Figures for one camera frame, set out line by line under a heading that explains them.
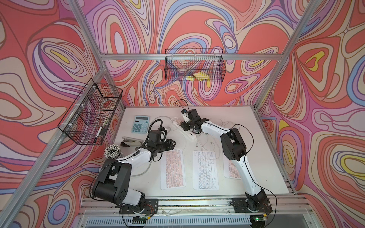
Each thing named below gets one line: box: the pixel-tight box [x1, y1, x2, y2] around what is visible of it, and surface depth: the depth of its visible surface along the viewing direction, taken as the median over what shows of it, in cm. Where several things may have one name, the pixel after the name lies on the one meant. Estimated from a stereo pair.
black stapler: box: [120, 136, 144, 147], surface depth 100 cm
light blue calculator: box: [131, 114, 150, 134], surface depth 107 cm
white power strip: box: [172, 120, 197, 141], surface depth 101 cm
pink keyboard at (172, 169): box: [160, 148, 186, 190], surface depth 86 cm
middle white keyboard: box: [192, 150, 220, 191], surface depth 86 cm
